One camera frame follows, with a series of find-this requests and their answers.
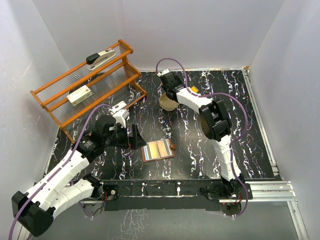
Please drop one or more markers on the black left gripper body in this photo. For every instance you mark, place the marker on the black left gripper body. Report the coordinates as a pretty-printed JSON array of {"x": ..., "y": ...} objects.
[{"x": 120, "y": 138}]

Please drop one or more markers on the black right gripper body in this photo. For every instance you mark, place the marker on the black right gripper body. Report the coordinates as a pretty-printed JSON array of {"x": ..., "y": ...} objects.
[{"x": 177, "y": 79}]

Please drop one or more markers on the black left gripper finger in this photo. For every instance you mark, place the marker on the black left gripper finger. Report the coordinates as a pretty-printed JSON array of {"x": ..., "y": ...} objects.
[
  {"x": 136, "y": 142},
  {"x": 135, "y": 131}
]

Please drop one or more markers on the gold card black stripe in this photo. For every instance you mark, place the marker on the gold card black stripe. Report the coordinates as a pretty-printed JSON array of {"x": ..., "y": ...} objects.
[{"x": 151, "y": 151}]

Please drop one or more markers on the beige oval tray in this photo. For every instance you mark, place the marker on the beige oval tray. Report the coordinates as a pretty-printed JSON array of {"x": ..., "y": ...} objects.
[{"x": 167, "y": 104}]

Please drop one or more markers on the beige card grey stripe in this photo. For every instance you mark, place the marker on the beige card grey stripe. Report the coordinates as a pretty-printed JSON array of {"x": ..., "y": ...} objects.
[{"x": 164, "y": 147}]

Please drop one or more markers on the brown leather card holder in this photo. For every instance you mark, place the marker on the brown leather card holder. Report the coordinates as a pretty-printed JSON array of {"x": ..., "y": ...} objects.
[{"x": 173, "y": 147}]

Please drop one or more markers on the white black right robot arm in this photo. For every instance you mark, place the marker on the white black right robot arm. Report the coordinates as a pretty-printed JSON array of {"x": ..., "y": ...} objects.
[{"x": 215, "y": 124}]

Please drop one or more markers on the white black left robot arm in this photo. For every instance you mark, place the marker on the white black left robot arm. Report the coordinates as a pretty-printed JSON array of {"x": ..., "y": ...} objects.
[{"x": 37, "y": 208}]

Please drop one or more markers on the yellow tape measure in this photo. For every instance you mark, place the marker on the yellow tape measure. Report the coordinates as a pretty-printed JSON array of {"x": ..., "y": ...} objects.
[{"x": 194, "y": 89}]

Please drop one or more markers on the small white stapler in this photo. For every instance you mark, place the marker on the small white stapler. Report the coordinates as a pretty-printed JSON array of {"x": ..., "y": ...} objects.
[{"x": 120, "y": 105}]

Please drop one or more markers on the orange wooden shelf rack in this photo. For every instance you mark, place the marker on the orange wooden shelf rack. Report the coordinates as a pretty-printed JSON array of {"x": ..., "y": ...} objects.
[{"x": 106, "y": 77}]

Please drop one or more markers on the white red staples box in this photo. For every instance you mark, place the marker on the white red staples box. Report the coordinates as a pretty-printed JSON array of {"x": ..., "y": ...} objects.
[{"x": 79, "y": 95}]

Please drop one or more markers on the black white stapler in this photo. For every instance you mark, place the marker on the black white stapler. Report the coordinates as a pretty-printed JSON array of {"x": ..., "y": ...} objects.
[{"x": 98, "y": 59}]

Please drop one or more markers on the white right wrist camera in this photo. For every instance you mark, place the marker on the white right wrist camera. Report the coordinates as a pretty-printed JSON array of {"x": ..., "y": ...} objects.
[{"x": 162, "y": 73}]

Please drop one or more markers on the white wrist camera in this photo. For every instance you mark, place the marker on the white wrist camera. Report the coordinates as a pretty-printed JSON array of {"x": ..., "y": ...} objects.
[
  {"x": 162, "y": 73},
  {"x": 120, "y": 116}
]

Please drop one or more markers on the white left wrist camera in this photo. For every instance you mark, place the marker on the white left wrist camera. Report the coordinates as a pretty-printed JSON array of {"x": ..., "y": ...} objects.
[{"x": 120, "y": 116}]

